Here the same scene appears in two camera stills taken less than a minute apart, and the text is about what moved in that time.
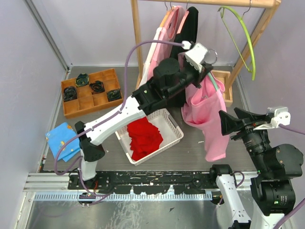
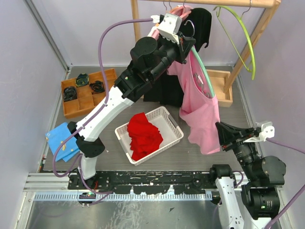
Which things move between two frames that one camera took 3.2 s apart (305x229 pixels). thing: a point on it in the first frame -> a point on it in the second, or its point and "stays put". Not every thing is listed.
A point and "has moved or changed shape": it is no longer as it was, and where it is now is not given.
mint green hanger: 212,81 -> 201,62
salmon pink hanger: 183,21 has moved or changed shape
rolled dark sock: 70,93 stays put
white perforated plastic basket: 168,126 stays put
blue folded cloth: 57,137 stays put
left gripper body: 193,76 -> 180,56
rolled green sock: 82,79 stays put
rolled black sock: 98,87 stays put
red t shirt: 146,137 stays put
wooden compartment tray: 90,93 stays put
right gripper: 228,122 -> 228,133
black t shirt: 188,33 has moved or changed shape
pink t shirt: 202,107 has moved or changed shape
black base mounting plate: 146,182 stays put
